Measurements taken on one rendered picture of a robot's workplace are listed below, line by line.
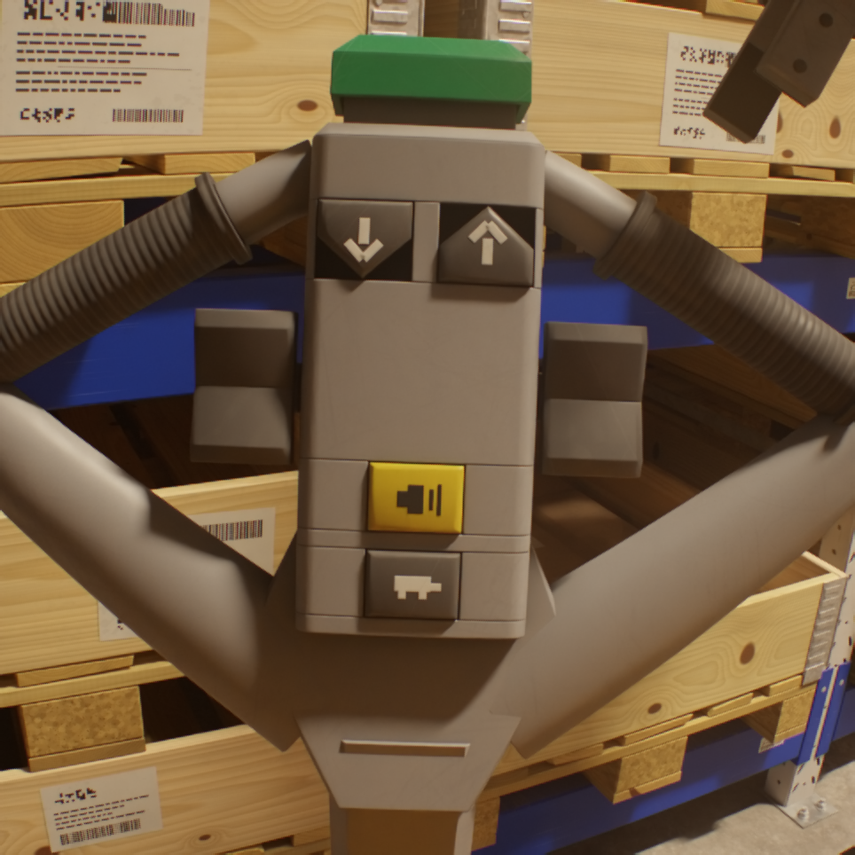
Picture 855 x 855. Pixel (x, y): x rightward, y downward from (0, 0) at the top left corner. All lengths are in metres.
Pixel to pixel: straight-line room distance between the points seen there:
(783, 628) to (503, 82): 1.52
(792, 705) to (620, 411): 1.61
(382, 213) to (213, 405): 0.10
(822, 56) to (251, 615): 0.32
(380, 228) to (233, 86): 0.72
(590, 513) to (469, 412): 1.94
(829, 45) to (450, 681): 0.30
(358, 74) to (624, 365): 0.16
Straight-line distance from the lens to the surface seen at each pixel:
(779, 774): 2.32
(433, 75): 0.42
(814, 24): 0.44
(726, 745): 2.04
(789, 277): 1.66
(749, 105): 0.50
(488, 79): 0.42
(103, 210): 1.09
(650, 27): 1.36
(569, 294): 1.39
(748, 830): 2.26
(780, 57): 0.43
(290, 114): 1.13
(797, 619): 1.88
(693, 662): 1.73
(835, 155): 1.61
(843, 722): 2.30
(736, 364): 2.37
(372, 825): 0.47
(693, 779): 2.03
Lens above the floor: 1.41
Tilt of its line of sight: 19 degrees down
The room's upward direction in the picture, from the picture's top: 3 degrees clockwise
